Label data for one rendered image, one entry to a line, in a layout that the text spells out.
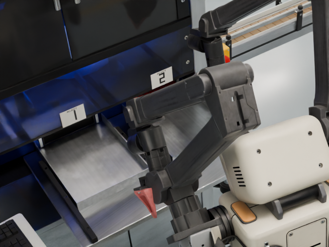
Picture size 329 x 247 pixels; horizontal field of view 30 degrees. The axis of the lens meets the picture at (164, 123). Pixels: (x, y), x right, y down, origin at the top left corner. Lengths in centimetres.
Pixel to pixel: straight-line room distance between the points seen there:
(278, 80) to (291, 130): 250
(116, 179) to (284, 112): 179
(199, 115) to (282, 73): 178
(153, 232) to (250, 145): 135
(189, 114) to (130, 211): 48
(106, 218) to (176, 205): 52
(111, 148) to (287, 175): 89
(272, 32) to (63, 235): 114
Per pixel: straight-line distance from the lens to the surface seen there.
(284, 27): 256
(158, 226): 259
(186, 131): 210
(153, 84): 212
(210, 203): 269
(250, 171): 130
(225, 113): 109
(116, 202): 190
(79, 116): 203
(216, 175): 195
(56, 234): 232
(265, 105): 363
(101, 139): 212
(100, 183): 196
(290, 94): 372
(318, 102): 155
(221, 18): 179
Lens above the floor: 225
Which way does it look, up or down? 40 degrees down
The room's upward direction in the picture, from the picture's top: 6 degrees counter-clockwise
